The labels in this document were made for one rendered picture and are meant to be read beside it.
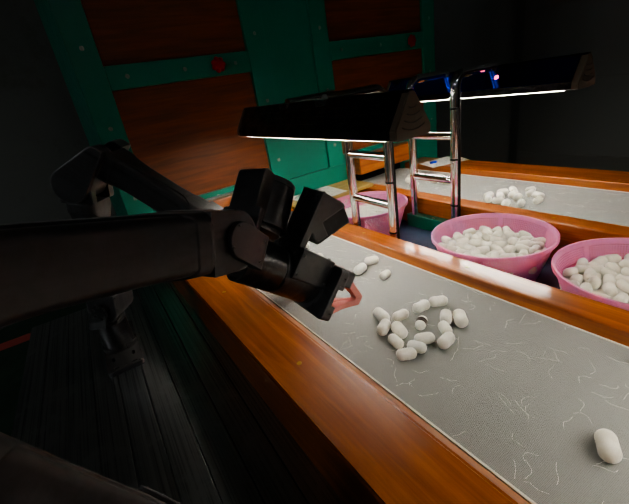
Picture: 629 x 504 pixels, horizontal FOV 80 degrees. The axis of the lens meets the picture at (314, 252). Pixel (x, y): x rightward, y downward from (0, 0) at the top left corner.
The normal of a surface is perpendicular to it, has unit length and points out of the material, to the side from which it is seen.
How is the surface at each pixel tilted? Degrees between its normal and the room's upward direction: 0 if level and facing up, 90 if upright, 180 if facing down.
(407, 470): 0
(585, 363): 0
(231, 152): 90
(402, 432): 0
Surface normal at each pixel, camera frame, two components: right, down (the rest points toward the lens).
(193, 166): 0.55, 0.25
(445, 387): -0.15, -0.90
